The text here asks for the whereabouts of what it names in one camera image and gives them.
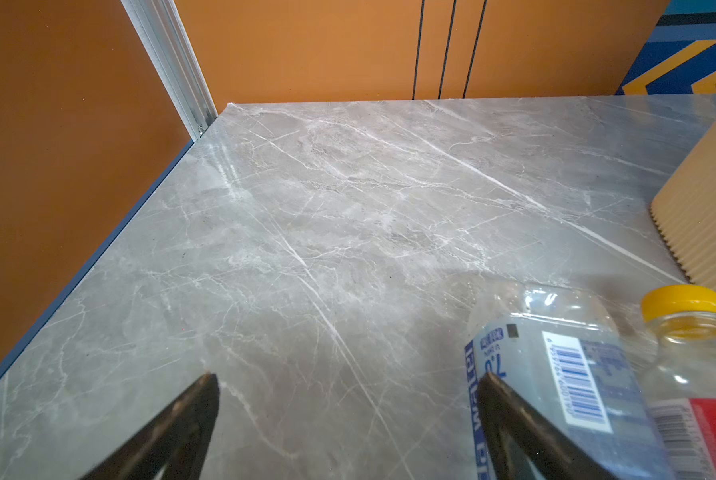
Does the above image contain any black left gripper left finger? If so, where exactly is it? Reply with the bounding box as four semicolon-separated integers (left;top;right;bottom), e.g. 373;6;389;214
83;373;220;479

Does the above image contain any clear bottle blue label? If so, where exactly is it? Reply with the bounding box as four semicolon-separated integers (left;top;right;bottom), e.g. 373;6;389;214
464;279;675;479

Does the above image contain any aluminium corner post left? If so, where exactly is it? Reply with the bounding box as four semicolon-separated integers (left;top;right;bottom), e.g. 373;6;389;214
122;0;218;141

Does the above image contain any cream plastic waste bin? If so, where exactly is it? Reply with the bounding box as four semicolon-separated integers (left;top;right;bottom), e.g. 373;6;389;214
650;121;716;292

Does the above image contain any clear bottle yellow cap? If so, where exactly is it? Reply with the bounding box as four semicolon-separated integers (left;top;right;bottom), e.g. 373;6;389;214
639;284;716;479

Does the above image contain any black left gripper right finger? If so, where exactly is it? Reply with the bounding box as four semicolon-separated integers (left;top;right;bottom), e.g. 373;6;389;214
477;373;615;479

